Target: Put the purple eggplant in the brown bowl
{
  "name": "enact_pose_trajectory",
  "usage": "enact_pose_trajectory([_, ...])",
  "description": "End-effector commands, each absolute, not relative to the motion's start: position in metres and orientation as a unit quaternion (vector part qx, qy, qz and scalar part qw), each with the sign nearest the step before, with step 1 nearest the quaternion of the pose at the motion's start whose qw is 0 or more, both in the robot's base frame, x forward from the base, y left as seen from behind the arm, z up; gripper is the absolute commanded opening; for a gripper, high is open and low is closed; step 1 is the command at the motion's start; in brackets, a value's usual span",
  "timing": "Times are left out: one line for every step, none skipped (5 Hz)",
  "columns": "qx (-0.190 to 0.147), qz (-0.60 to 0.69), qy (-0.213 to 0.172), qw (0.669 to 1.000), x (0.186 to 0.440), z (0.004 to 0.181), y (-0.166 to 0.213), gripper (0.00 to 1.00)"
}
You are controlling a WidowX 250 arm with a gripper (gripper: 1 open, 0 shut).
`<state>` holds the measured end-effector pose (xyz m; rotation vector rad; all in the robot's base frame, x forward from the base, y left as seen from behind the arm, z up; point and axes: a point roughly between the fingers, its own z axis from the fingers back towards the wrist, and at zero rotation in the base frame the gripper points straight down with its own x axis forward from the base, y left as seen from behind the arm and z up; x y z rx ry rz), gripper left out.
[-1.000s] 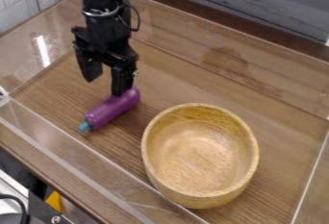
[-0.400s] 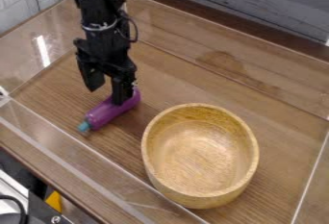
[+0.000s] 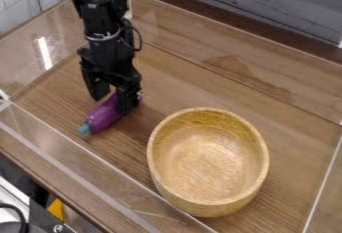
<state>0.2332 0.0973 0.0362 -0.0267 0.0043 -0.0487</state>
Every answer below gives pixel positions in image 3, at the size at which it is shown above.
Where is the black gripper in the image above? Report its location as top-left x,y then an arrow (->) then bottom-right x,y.
76,33 -> 143,115

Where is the purple toy eggplant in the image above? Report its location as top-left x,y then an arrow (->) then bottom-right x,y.
77,92 -> 144,136

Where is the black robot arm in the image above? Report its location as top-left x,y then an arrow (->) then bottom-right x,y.
71,0 -> 143,114

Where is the brown wooden bowl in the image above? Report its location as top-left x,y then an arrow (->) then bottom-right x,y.
147,107 -> 270,218

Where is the yellow and black equipment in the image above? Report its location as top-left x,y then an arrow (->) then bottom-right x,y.
28,199 -> 96,233

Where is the clear acrylic tray wall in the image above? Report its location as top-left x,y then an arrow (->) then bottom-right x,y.
0,91 -> 216,233

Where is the black cable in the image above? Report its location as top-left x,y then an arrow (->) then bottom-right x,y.
0,202 -> 31,233

